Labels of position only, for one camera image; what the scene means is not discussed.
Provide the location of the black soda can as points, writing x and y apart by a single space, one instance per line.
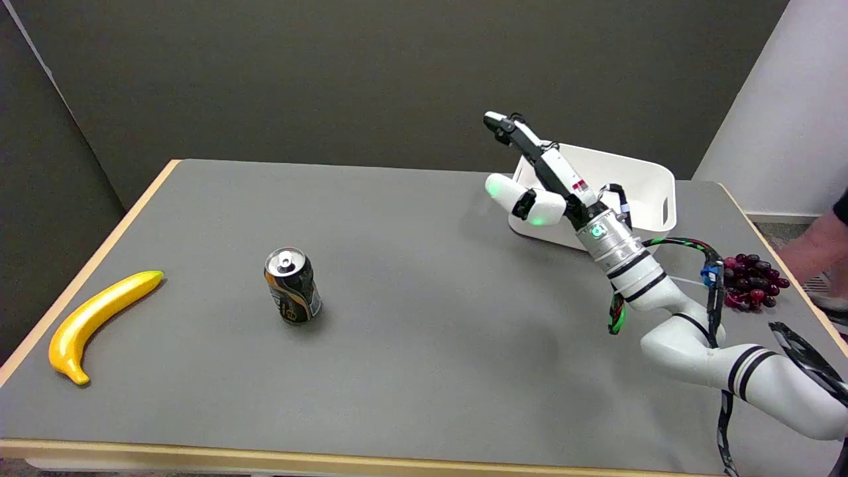
293 286

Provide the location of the yellow banana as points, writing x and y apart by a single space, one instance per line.
93 318

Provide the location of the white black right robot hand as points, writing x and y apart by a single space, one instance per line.
555 180

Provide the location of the person's forearm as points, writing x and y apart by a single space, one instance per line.
816 240

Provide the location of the grey sneaker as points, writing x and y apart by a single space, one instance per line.
827 298

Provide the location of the white plastic basket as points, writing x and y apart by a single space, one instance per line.
629 182

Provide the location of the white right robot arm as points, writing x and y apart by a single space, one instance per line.
689 331

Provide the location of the dark red grape bunch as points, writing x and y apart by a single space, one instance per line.
752 281

